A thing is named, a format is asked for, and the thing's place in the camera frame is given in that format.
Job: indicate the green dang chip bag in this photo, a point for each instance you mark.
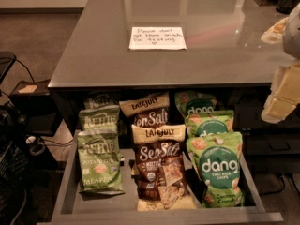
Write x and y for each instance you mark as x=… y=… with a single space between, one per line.
x=201 y=124
x=216 y=160
x=191 y=101

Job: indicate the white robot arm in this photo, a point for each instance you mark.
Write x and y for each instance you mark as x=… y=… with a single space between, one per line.
x=286 y=31

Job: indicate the dark equipment with white knob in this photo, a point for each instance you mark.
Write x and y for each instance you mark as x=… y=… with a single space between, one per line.
x=16 y=167

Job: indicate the brown sea salt bag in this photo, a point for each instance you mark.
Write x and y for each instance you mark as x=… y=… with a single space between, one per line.
x=148 y=112
x=161 y=176

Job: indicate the back green Kettle bag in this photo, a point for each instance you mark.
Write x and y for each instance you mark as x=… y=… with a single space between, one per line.
x=100 y=99

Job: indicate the front brown Sea Salt bag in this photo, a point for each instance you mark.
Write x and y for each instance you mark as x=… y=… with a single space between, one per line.
x=161 y=176

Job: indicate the dark side table with cable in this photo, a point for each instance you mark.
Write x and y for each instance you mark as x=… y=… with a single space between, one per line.
x=34 y=101

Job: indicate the white handwritten paper note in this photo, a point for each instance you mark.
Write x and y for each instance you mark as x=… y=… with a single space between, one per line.
x=157 y=38

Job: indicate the middle green Kettle bag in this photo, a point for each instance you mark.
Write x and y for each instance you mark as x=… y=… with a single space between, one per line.
x=103 y=117

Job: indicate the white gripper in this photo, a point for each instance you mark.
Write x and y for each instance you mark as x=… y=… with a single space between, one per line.
x=292 y=35

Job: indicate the front green Kettle jalapeno bag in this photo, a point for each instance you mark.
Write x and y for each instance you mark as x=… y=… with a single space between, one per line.
x=100 y=162

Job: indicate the grey open bottom drawer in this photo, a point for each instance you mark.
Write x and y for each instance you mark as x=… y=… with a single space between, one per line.
x=74 y=208

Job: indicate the back brown Sea Salt bag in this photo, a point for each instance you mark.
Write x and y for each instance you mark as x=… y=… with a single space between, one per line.
x=148 y=112

